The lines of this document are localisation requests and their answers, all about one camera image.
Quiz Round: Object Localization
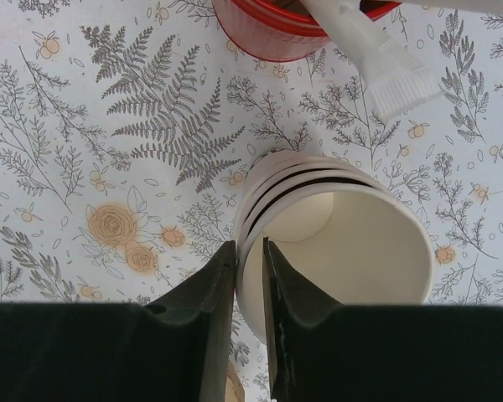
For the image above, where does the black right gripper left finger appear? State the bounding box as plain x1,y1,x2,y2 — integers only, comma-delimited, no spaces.
0,241,236,401

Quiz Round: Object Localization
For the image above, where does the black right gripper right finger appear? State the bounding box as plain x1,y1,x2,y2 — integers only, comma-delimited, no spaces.
262,240,503,401

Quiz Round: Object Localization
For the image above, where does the stack of white paper cups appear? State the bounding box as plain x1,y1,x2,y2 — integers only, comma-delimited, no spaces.
234,150,434,340

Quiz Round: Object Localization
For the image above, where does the brown cardboard cup carrier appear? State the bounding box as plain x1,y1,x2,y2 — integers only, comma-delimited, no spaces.
224,361,245,402

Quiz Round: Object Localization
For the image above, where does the floral table mat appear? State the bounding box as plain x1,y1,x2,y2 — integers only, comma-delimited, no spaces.
0,1,503,401

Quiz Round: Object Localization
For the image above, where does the white wrapped straw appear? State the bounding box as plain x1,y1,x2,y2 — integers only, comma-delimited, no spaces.
302,0,442,120

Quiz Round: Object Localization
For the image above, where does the red straw holder cup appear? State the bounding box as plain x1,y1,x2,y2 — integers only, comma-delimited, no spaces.
212,1,398,62

